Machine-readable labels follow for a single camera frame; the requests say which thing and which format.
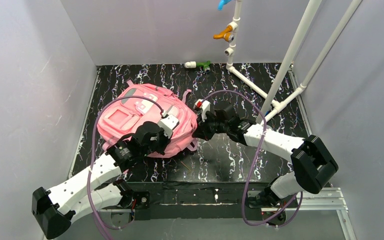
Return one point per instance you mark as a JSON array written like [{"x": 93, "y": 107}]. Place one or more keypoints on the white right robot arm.
[{"x": 313, "y": 165}]

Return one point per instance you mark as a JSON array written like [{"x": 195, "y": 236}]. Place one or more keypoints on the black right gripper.
[{"x": 206, "y": 127}]

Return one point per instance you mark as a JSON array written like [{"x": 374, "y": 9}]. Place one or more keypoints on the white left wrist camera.
[{"x": 168, "y": 124}]

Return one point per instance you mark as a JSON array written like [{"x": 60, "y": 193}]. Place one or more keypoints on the orange tap handle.
[{"x": 225, "y": 34}]

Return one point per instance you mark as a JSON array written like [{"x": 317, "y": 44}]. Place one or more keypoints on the white pvc pipe frame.
[{"x": 298, "y": 34}]

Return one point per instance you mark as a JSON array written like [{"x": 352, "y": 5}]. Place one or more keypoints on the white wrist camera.
[
  {"x": 168, "y": 124},
  {"x": 202, "y": 106}
]

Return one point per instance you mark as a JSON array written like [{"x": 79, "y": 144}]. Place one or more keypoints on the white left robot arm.
[{"x": 56, "y": 208}]

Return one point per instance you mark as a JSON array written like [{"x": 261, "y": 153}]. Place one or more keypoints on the green white pipe fitting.
[{"x": 193, "y": 64}]

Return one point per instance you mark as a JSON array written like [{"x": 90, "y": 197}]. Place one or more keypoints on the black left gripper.
[{"x": 158, "y": 140}]

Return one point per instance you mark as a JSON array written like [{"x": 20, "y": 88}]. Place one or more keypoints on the aluminium rail frame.
[{"x": 186, "y": 199}]

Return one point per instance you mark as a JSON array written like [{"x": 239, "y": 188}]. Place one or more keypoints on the pink student backpack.
[{"x": 142, "y": 104}]

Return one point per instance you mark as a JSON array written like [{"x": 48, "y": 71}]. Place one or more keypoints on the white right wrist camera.
[{"x": 202, "y": 106}]

